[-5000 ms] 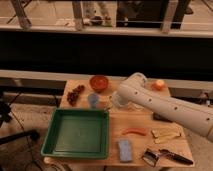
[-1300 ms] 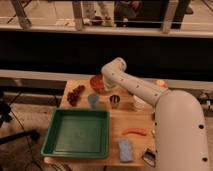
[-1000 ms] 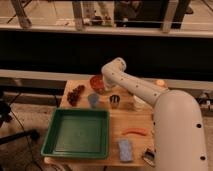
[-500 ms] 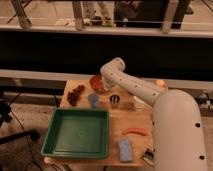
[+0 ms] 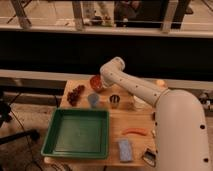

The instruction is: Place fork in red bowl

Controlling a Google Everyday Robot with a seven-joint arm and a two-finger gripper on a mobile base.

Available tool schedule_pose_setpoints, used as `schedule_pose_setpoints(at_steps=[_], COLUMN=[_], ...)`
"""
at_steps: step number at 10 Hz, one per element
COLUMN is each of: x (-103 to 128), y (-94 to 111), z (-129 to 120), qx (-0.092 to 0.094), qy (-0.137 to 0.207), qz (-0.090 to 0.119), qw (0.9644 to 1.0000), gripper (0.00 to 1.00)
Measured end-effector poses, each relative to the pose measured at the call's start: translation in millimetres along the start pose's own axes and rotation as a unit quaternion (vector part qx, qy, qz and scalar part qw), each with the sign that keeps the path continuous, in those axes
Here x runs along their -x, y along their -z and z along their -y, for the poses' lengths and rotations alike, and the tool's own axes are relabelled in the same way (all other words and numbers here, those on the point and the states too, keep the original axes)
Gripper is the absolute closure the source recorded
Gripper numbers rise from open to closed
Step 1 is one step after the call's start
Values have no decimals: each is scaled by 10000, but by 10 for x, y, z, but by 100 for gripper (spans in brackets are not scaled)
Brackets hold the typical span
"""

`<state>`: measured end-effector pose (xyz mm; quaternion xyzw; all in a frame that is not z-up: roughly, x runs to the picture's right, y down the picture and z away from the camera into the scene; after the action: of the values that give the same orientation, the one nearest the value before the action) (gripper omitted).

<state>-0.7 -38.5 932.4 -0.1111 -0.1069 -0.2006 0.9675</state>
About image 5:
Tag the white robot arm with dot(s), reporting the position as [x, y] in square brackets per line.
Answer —
[180, 124]

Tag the red bowl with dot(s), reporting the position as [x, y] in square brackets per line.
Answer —
[96, 84]

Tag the metal cup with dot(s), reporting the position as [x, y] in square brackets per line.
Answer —
[114, 100]

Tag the blue plastic cup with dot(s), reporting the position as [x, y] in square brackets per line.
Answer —
[93, 100]

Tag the bunch of red grapes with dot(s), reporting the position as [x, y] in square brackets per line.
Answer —
[74, 95]

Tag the clear glass container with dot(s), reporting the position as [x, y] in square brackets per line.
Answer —
[139, 104]

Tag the green plastic tray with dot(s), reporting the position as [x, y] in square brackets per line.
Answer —
[77, 133]

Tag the orange carrot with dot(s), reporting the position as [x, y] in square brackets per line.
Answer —
[138, 131]

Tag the blue sponge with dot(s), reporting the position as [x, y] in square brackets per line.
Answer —
[125, 150]

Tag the metal peeler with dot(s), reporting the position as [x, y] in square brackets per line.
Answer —
[149, 157]

